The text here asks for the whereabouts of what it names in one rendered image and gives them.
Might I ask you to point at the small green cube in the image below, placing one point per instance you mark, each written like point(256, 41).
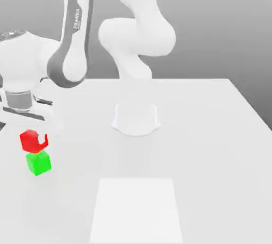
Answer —
point(39, 163)

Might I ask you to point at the small red cube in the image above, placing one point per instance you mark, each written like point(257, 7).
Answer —
point(28, 142)

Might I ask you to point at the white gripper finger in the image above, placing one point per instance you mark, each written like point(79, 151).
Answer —
point(41, 137)

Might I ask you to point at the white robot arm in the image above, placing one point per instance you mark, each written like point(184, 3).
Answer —
point(136, 36)

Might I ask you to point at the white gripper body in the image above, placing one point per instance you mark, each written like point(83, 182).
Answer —
point(23, 114)

